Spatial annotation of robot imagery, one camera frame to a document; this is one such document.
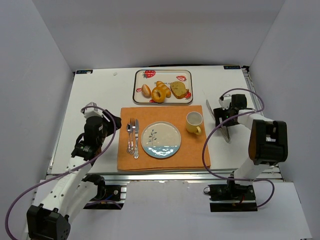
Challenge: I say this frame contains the metal food tongs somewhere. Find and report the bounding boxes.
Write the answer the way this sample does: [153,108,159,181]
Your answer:
[205,100,231,143]

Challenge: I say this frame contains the golden bagel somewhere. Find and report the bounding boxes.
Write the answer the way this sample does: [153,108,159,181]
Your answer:
[151,87,166,103]

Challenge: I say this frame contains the striped long bread roll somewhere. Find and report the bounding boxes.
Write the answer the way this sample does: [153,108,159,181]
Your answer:
[155,81,171,98]

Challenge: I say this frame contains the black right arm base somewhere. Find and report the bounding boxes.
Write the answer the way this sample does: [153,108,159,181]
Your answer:
[203,183,258,213]

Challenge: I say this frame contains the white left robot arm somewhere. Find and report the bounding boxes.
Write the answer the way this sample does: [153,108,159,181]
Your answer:
[26,105,122,240]

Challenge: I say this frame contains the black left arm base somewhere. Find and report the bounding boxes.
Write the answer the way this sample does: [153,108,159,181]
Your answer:
[81,174,126,210]

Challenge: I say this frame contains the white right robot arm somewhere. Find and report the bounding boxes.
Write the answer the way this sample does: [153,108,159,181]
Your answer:
[211,94,288,186]

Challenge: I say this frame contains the small sesame bread roll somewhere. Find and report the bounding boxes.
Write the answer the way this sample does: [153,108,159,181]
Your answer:
[141,84,151,99]

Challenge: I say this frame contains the brown bread slice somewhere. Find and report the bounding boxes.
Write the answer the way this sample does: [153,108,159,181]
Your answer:
[170,81,189,99]

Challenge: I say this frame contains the silver spoon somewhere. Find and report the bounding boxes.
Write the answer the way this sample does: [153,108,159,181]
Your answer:
[126,123,132,153]

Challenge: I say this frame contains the silver fork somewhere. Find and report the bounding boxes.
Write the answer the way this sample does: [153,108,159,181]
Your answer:
[129,117,136,155]

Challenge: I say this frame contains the yellow mug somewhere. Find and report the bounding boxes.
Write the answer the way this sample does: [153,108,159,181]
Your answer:
[185,111,203,135]

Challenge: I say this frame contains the silver table knife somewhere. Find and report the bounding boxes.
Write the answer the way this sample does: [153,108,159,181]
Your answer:
[133,119,139,159]

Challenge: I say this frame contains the orange cloth placemat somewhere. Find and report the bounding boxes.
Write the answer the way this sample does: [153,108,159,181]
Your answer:
[117,105,206,171]

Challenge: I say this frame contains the round plate with blue rim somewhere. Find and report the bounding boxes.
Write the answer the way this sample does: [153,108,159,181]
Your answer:
[140,121,182,159]

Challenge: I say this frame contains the strawberry pattern rectangular tray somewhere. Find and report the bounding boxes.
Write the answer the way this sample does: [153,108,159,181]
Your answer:
[132,69,194,105]

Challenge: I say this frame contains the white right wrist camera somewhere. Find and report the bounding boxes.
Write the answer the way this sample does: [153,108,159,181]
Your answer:
[218,94,232,110]

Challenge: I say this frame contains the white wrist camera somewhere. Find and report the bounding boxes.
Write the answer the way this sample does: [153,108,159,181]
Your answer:
[80,102,103,119]
[218,94,232,110]

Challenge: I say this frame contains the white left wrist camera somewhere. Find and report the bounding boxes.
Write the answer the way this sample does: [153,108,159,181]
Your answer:
[80,102,103,119]

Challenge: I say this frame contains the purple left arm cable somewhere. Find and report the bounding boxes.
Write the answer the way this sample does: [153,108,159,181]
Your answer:
[4,106,123,240]

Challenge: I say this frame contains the aluminium table frame rail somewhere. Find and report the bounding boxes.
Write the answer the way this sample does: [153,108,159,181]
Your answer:
[44,166,284,185]

